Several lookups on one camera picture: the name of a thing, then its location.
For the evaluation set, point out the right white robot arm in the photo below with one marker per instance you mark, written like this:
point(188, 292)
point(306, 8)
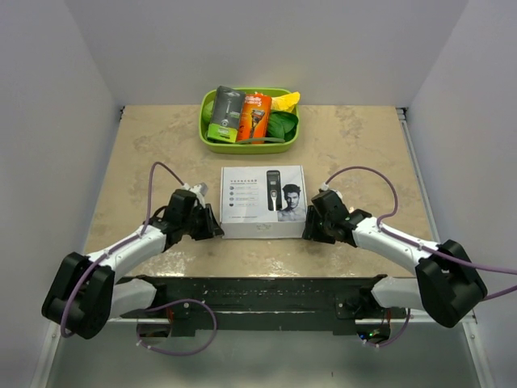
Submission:
point(444, 282)

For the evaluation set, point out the green cloth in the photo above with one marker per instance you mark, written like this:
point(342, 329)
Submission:
point(282, 125)

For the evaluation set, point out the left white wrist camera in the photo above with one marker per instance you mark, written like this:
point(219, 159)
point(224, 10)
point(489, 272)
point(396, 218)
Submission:
point(199, 189)

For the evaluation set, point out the grey green razor package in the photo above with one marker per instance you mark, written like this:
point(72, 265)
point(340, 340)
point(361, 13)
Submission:
point(226, 115)

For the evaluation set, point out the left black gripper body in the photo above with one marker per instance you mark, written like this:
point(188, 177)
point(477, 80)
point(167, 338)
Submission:
point(195, 225)

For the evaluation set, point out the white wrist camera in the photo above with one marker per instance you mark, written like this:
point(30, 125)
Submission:
point(324, 187)
point(199, 189)

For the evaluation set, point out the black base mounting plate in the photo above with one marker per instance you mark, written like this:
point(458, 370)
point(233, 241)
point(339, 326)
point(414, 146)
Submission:
point(264, 304)

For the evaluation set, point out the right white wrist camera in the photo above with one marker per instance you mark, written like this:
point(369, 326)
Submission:
point(324, 187)

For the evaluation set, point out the white clipper kit box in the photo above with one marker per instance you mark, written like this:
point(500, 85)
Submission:
point(263, 202)

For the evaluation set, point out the green plastic basket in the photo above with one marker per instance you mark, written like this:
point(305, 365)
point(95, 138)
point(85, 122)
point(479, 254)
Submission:
point(270, 146)

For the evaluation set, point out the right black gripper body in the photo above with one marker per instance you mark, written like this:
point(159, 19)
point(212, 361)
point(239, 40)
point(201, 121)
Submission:
point(326, 235)

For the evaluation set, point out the yellow cloth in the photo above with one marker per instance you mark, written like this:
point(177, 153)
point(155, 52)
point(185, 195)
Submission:
point(285, 103)

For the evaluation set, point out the orange razor package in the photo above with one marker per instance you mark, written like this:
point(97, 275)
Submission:
point(254, 118)

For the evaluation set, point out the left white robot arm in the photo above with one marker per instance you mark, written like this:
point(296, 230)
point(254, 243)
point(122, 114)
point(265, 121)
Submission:
point(87, 290)

